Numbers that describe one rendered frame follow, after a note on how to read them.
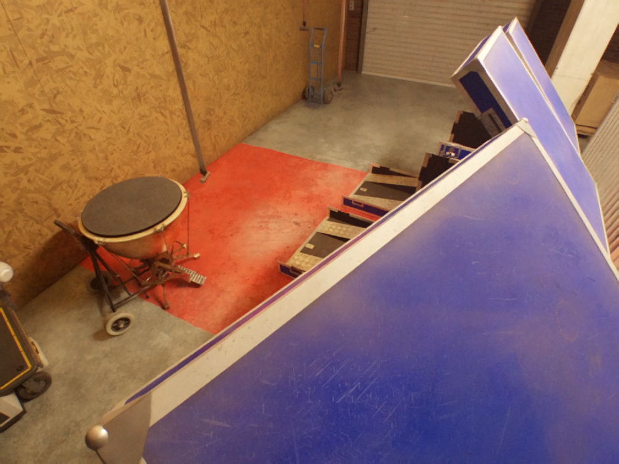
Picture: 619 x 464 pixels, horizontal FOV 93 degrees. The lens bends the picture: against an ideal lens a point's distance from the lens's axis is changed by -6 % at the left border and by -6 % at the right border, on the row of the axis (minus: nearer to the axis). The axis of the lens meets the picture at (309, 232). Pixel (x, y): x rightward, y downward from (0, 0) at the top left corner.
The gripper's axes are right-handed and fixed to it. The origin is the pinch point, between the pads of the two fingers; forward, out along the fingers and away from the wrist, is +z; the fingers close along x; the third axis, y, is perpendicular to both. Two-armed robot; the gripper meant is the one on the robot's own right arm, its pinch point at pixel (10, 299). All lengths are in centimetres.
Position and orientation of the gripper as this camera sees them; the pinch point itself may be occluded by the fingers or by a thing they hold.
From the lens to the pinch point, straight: 239.2
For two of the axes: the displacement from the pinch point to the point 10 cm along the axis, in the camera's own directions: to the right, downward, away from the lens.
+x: 7.8, 4.2, -4.7
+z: 0.0, 7.4, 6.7
